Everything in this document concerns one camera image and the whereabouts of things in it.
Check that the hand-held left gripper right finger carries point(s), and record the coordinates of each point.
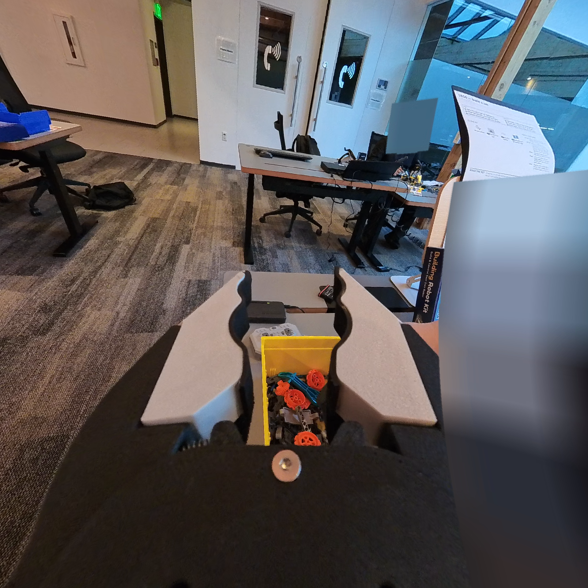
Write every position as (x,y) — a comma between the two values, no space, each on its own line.
(386,372)

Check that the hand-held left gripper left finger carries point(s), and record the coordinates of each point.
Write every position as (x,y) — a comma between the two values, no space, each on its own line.
(197,367)

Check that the yellow plastic bin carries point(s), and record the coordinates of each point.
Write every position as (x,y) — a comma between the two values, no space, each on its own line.
(299,354)

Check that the pile of building block parts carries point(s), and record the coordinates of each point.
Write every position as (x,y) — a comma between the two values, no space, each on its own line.
(296,404)

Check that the black desk pad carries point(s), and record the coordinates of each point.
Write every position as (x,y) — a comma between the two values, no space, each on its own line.
(386,296)

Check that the grey desk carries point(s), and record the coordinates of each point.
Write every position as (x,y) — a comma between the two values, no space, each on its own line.
(294,289)

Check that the brown side desk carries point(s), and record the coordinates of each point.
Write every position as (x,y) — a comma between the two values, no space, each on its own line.
(50,175)

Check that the white remote controller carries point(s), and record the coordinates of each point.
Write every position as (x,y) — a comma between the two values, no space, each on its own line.
(274,333)

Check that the black rectangular power bank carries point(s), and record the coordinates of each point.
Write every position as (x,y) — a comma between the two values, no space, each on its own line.
(266,310)

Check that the blue robot kit box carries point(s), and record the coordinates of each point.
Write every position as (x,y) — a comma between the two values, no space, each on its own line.
(429,285)

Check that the small black battery pack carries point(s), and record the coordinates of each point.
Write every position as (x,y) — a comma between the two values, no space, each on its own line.
(326,292)

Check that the black office chair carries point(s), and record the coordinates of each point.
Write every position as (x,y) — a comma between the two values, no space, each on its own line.
(289,197)

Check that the black bag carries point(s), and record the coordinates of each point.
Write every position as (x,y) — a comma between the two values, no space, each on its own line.
(108,195)

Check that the black laptop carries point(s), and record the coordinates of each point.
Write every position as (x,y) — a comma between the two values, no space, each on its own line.
(367,167)

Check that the white standing board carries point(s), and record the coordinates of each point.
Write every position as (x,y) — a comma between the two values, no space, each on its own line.
(496,147)

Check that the blue storage bin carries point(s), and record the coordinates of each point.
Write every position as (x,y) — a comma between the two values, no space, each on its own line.
(28,119)

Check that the door with phone sign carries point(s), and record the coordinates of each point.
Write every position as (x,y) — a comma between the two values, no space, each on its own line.
(347,69)
(274,50)

